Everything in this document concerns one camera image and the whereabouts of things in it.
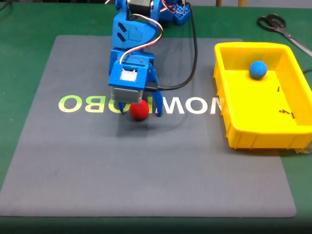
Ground red ball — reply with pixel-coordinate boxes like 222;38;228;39
129;99;150;121

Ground yellow plastic bin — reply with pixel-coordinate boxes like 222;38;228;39
214;41;312;150

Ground blue ball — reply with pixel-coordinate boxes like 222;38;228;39
249;60;268;80

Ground grey mat with NOWROBO print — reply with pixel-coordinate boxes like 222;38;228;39
0;35;297;218

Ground black scissors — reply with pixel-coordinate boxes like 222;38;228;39
256;13;312;57

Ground clear plastic bag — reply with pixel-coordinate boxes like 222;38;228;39
293;147;312;155

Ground grey camera box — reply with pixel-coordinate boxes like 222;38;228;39
110;86;144;103

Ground white servo cable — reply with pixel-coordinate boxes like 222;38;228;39
120;13;164;63

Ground black camera cable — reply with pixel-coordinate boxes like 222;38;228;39
145;1;198;93

